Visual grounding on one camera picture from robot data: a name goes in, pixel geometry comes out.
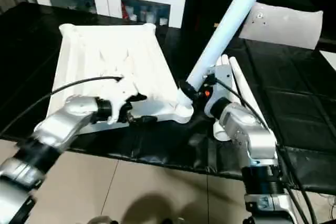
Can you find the white plastic table top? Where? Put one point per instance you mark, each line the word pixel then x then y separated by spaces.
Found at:
pixel 110 61

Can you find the white plastic table leg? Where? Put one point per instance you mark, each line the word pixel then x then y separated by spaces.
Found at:
pixel 221 132
pixel 247 93
pixel 227 69
pixel 226 24

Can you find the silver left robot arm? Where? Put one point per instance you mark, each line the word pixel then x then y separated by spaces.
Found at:
pixel 52 135

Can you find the small brown block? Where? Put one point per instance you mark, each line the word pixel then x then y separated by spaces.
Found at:
pixel 216 24

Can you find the black work mat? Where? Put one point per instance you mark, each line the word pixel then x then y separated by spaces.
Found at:
pixel 294 108

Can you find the white plastic bag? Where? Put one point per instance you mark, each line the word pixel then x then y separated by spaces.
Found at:
pixel 283 24

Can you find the flat white board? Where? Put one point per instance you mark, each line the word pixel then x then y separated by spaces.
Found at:
pixel 328 60

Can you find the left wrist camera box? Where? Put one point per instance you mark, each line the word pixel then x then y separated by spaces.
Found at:
pixel 121 95

